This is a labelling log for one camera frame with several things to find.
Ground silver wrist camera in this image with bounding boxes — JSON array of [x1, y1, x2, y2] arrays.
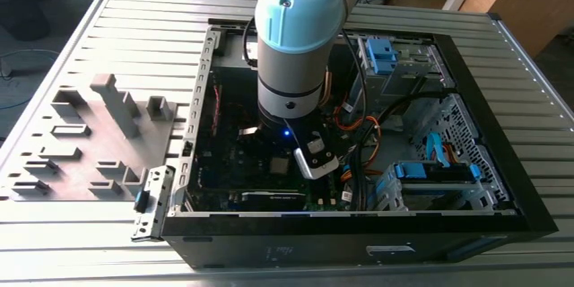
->
[[294, 145, 341, 181]]

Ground blue plastic drive latch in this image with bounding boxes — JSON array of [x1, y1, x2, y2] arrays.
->
[[365, 38, 401, 75]]

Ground black graphics card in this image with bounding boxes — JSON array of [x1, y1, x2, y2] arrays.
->
[[241, 190, 309, 212]]

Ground orange wire bundle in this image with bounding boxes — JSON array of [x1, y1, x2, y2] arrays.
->
[[335, 116, 383, 184]]

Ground grey power supply unit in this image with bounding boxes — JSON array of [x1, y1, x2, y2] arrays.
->
[[210, 35, 262, 115]]

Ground grey parts rack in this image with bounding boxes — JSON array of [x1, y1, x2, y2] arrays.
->
[[0, 73, 193, 202]]

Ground hard disk in blue carrier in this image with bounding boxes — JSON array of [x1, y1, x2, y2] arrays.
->
[[393, 161, 484, 186]]

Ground blue flat data wire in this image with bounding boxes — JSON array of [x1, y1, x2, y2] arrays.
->
[[427, 132, 453, 169]]

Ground black RAM slot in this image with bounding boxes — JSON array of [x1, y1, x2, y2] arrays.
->
[[323, 165, 338, 206], [310, 175, 327, 206]]

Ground thin red wire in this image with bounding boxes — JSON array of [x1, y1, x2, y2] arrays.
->
[[213, 82, 223, 135]]

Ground metal expansion slot bracket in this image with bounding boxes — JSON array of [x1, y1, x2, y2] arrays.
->
[[130, 164, 177, 243]]

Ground blue bracket latch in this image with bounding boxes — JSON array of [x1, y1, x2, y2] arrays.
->
[[134, 190, 152, 214]]

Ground orange yellow power wires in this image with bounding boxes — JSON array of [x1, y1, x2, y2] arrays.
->
[[442, 144, 461, 166]]

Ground silver square CPU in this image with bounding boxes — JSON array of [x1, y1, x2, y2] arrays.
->
[[270, 155, 290, 174]]

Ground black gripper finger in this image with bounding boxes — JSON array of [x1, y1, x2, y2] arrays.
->
[[237, 126, 265, 138]]

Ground black PC case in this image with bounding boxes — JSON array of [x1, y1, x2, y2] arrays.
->
[[160, 17, 561, 270]]

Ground blue plastic bay rail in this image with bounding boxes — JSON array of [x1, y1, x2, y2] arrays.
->
[[373, 174, 390, 202]]

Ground silver metal disk bay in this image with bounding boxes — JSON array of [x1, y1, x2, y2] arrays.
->
[[365, 161, 513, 213]]

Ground thick black cable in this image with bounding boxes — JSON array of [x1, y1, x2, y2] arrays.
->
[[347, 90, 460, 213]]

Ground black waste bin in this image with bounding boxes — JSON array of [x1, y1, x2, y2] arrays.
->
[[4, 0, 54, 42]]

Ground silver metal drive cage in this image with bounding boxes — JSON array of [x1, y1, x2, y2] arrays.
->
[[349, 36, 457, 123]]

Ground CPU socket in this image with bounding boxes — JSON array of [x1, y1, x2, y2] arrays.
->
[[267, 153, 297, 180]]

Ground green motherboard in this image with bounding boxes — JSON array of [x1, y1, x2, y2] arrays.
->
[[186, 112, 345, 213]]

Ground wooden cabinet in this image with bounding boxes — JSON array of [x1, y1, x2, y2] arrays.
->
[[460, 0, 574, 58]]

